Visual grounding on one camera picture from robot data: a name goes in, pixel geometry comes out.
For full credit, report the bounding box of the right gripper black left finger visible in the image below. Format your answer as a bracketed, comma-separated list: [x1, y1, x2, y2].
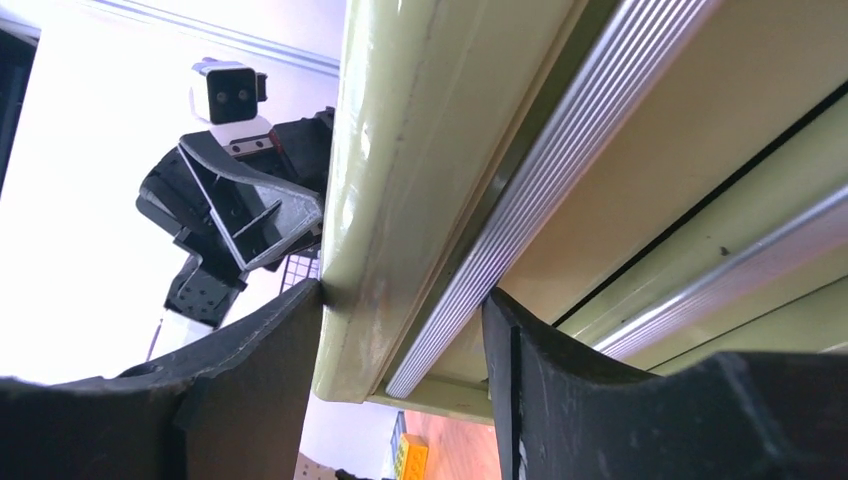
[1, 279, 323, 479]

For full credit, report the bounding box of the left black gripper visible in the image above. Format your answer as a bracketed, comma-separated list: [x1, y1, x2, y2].
[136, 107, 335, 285]

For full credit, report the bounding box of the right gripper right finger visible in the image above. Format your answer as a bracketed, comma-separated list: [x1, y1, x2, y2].
[482, 289, 847, 479]

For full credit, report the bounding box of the black wire basket organizer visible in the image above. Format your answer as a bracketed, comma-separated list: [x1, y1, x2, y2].
[280, 247, 320, 292]

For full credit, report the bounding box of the green drawer cabinet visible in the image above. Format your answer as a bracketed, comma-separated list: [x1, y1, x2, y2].
[313, 1, 847, 423]

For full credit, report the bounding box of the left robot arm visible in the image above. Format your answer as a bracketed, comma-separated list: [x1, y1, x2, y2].
[136, 107, 335, 329]

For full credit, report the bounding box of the yellow grid box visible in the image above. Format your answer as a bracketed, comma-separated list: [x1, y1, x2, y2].
[390, 411, 429, 480]

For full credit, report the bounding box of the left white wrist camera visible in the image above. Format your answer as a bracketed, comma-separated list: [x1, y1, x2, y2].
[189, 57, 268, 126]

